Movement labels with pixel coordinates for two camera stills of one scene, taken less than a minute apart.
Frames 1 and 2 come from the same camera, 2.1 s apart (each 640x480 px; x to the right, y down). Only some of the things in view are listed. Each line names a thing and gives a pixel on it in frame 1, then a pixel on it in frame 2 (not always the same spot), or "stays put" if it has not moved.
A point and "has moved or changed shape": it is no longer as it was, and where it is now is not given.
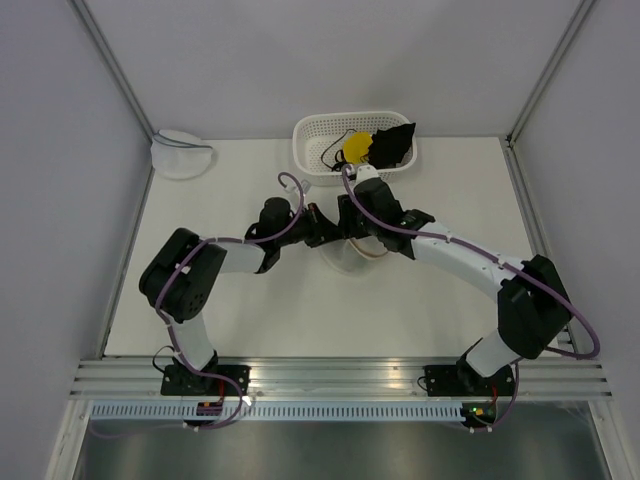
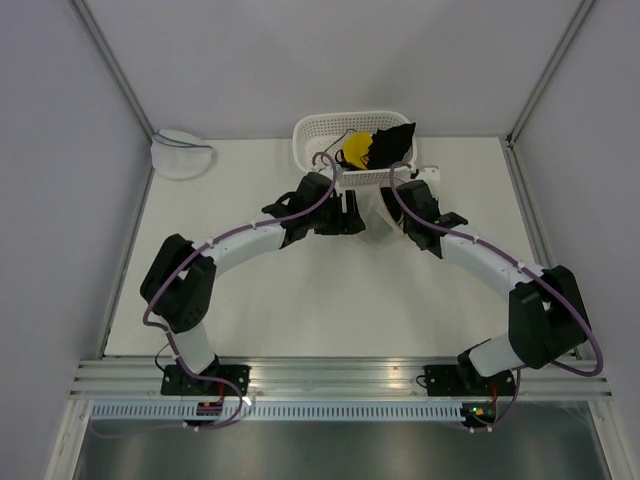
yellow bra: [356, 147] stays put
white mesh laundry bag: [355, 256] has moved or changed shape
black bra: [388, 147] stays put
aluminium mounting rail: [340, 378] stays put
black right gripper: [349, 228] → [405, 224]
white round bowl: [179, 155] stays put
